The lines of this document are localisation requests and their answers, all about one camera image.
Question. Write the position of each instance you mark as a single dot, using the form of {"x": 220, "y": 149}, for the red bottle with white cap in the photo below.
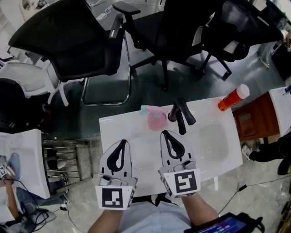
{"x": 232, "y": 100}

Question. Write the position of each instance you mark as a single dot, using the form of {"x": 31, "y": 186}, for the black chair with chrome base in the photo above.
{"x": 63, "y": 38}

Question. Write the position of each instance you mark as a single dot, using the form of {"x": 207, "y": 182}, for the black swivel office chair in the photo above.
{"x": 238, "y": 29}
{"x": 163, "y": 34}

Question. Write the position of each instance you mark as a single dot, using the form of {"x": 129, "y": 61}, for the black power adapter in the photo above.
{"x": 242, "y": 187}

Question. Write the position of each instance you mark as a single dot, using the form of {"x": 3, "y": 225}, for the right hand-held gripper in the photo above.
{"x": 185, "y": 180}

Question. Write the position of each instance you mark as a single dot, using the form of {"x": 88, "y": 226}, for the brown wooden cabinet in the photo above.
{"x": 257, "y": 118}

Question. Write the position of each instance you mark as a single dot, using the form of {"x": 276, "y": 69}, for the person's right forearm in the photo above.
{"x": 200, "y": 209}

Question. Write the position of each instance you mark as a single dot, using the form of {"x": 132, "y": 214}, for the grey chair base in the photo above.
{"x": 43, "y": 217}

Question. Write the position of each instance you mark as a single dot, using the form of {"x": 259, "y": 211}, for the pink spray bottle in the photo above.
{"x": 155, "y": 120}

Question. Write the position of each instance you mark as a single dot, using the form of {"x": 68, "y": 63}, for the blue oval pad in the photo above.
{"x": 14, "y": 162}

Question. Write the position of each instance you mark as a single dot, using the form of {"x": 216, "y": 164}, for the metal rack stand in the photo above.
{"x": 75, "y": 159}

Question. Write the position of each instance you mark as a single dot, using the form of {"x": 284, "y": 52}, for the person's light blue shirt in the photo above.
{"x": 154, "y": 218}

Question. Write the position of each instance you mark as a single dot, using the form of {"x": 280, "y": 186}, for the white rectangular washbasin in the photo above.
{"x": 211, "y": 141}

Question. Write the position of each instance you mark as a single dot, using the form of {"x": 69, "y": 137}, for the black faucet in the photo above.
{"x": 182, "y": 113}

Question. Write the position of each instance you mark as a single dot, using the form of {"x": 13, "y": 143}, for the person's black trousers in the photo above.
{"x": 145, "y": 199}

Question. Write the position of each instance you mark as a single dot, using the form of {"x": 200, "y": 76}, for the white office chair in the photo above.
{"x": 29, "y": 79}

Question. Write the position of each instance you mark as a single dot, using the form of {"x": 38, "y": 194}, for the person's left forearm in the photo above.
{"x": 105, "y": 221}

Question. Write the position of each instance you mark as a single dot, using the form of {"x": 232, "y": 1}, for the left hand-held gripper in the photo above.
{"x": 111, "y": 197}

